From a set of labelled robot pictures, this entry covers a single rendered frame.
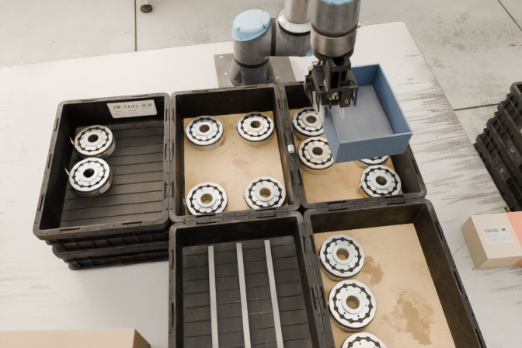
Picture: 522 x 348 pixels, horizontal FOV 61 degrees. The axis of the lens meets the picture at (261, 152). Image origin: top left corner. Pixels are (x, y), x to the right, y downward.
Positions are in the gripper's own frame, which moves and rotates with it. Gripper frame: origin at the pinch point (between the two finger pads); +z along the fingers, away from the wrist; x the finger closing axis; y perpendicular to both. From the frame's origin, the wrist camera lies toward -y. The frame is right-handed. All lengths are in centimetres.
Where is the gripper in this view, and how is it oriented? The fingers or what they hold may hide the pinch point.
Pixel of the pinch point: (326, 109)
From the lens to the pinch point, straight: 92.5
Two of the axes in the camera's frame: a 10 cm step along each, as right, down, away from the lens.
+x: 9.9, -1.7, 0.1
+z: 0.9, 5.6, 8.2
